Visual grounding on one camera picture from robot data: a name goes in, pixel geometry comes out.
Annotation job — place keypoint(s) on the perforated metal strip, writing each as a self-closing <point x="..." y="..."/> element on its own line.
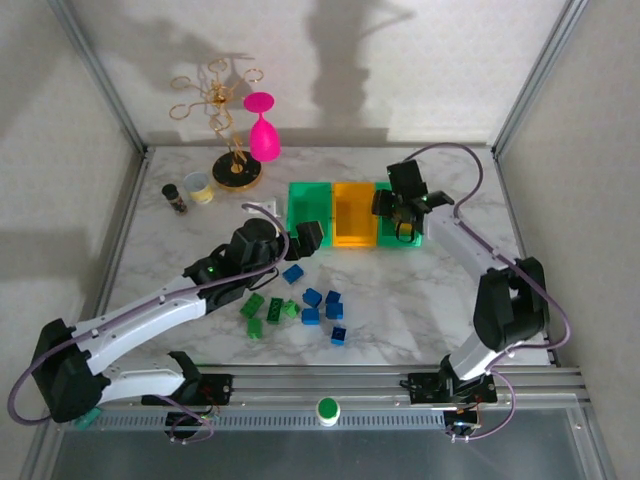
<point x="270" y="422"/>

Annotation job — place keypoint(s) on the aluminium side rail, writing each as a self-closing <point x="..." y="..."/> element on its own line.
<point x="127" y="225"/>
<point x="525" y="250"/>

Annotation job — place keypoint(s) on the aluminium front rail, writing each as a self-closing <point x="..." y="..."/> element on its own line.
<point x="320" y="382"/>

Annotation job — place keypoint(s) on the spice jar with black lid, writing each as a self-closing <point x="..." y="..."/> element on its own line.
<point x="175" y="199"/>

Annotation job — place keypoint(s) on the green push button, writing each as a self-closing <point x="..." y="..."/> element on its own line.
<point x="328" y="407"/>

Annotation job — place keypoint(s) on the green translucent plastic container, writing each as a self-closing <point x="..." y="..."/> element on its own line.
<point x="387" y="235"/>
<point x="307" y="205"/>

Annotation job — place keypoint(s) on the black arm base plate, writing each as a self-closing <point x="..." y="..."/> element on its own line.
<point x="217" y="390"/>
<point x="425" y="390"/>

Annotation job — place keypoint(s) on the orange translucent plastic container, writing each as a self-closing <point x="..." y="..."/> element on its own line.
<point x="352" y="215"/>

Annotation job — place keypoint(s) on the pink plastic wine glass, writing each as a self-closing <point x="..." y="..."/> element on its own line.
<point x="264" y="140"/>

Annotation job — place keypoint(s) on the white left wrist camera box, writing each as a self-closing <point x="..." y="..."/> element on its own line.
<point x="262" y="205"/>

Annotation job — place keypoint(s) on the green lego brick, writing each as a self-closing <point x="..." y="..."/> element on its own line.
<point x="275" y="310"/>
<point x="252" y="305"/>
<point x="255" y="328"/>
<point x="291" y="308"/>

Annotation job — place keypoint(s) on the teal plastic clip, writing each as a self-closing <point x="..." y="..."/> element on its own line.
<point x="87" y="420"/>

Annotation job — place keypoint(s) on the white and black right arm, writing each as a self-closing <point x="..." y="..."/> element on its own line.
<point x="470" y="240"/>

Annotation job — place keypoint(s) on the small circuit board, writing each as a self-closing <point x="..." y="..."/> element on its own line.
<point x="192" y="419"/>
<point x="462" y="422"/>

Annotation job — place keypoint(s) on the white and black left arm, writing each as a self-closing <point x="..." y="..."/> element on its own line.
<point x="140" y="315"/>

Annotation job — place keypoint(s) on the aluminium frame post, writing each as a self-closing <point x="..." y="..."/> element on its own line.
<point x="535" y="75"/>
<point x="100" y="75"/>

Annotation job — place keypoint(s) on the blue lego brick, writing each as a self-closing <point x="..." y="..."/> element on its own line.
<point x="335" y="310"/>
<point x="333" y="297"/>
<point x="292" y="274"/>
<point x="312" y="297"/>
<point x="310" y="316"/>
<point x="338" y="335"/>

